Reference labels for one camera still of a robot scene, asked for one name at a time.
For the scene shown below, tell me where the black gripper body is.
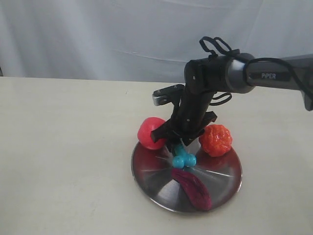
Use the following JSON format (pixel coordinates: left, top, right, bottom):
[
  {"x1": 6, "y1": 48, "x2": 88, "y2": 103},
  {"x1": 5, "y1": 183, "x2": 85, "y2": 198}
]
[{"x1": 151, "y1": 87, "x2": 217, "y2": 145}]

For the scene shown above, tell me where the teal toy bone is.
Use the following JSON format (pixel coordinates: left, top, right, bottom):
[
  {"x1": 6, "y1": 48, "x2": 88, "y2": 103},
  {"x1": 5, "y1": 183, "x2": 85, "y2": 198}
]
[{"x1": 172, "y1": 144, "x2": 197, "y2": 169}]

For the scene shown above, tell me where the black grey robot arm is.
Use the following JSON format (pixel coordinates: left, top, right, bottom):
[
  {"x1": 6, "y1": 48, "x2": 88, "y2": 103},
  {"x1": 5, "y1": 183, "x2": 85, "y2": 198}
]
[{"x1": 151, "y1": 53, "x2": 313, "y2": 148}]

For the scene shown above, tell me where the red toy apple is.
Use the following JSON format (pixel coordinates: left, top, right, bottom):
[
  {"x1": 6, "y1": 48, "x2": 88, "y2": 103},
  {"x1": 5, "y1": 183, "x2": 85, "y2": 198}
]
[{"x1": 137, "y1": 117, "x2": 166, "y2": 150}]

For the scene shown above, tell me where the orange bumpy toy fruit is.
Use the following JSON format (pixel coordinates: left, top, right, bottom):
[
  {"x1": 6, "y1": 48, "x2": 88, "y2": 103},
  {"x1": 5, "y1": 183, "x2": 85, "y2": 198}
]
[{"x1": 199, "y1": 124, "x2": 233, "y2": 157}]

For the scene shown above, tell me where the round stainless steel plate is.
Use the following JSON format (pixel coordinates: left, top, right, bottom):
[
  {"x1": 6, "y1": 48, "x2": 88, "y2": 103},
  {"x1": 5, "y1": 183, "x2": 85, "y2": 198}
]
[{"x1": 131, "y1": 140, "x2": 242, "y2": 214}]

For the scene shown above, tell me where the dark red sweet potato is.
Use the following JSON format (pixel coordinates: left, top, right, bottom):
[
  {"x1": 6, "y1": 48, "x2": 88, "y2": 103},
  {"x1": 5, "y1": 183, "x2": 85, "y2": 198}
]
[{"x1": 171, "y1": 168, "x2": 212, "y2": 211}]

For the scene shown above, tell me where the white backdrop cloth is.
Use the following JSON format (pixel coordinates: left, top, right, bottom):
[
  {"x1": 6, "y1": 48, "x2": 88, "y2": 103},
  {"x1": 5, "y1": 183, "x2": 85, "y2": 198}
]
[{"x1": 0, "y1": 0, "x2": 313, "y2": 82}]

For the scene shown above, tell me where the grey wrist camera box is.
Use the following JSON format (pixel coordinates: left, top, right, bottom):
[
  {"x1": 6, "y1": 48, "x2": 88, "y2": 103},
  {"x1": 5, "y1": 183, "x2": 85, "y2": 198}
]
[{"x1": 152, "y1": 84, "x2": 184, "y2": 106}]

